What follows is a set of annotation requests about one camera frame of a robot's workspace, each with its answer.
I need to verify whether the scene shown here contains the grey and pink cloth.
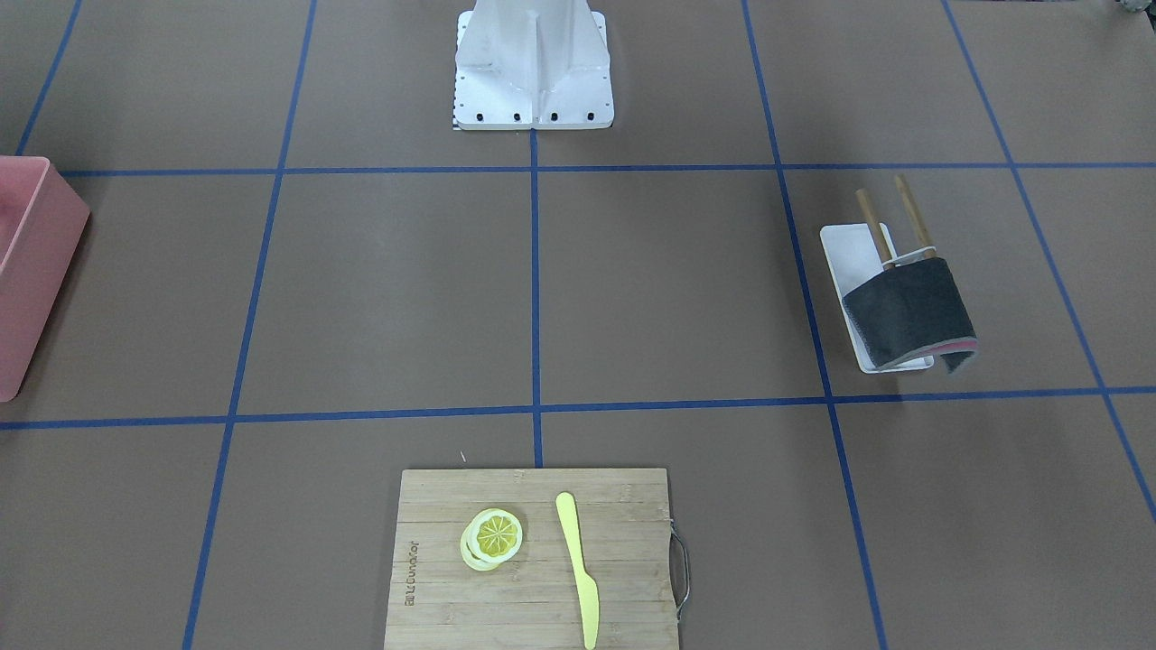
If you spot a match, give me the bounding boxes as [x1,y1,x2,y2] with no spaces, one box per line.
[842,256,979,374]

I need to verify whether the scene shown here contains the yellow lemon slice toy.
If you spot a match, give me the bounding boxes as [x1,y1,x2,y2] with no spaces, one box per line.
[459,507,524,571]

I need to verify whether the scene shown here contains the bamboo cutting board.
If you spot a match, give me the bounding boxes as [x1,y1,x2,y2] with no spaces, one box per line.
[383,470,680,649]

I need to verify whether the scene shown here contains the yellow plastic knife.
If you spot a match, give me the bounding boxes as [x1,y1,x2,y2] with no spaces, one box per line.
[555,492,601,649]

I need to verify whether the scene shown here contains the white rectangular tray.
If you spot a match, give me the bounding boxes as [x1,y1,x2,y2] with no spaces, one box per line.
[820,223,936,375]

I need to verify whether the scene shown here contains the wooden towel rack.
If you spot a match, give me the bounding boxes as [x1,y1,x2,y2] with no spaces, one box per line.
[854,173,938,272]

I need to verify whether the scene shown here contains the pink plastic bin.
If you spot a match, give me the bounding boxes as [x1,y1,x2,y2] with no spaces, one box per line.
[1,155,90,402]

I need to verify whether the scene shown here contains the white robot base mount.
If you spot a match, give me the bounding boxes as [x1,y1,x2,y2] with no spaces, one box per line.
[452,1,615,131]

